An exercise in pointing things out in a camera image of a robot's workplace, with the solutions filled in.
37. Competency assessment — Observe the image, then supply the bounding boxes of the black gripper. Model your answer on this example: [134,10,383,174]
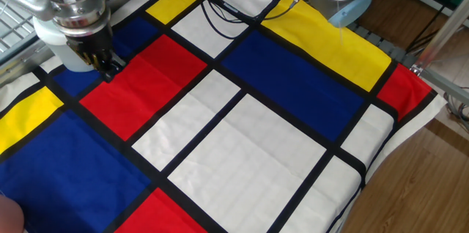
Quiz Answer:
[65,23,128,83]

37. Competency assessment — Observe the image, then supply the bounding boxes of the white plastic cup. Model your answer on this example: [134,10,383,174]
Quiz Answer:
[32,15,97,73]

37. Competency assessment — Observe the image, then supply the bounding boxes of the pinkish blurred foreground object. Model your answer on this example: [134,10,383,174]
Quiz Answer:
[0,193,26,233]

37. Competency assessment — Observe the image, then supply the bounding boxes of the Mondrian colour block tablecloth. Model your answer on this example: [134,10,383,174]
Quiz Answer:
[0,0,448,233]

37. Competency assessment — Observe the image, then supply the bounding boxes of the grey ribbed edge strip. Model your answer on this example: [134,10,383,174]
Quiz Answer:
[342,18,418,69]

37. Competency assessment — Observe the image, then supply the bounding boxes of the aluminium table edge rail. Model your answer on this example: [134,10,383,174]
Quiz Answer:
[0,0,162,88]

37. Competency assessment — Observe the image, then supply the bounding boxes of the metal wire rack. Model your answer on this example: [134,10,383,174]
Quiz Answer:
[0,0,122,56]

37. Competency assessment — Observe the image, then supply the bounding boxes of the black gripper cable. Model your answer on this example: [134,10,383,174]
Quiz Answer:
[160,0,279,40]

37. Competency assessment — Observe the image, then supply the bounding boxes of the black floor cable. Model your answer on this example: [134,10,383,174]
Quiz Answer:
[405,0,462,54]

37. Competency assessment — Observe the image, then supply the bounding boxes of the aluminium frame profile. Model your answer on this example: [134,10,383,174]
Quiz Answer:
[410,0,469,106]

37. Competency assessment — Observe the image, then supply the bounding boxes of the tangled thin cable bundle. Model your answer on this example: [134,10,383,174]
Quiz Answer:
[443,88,469,133]

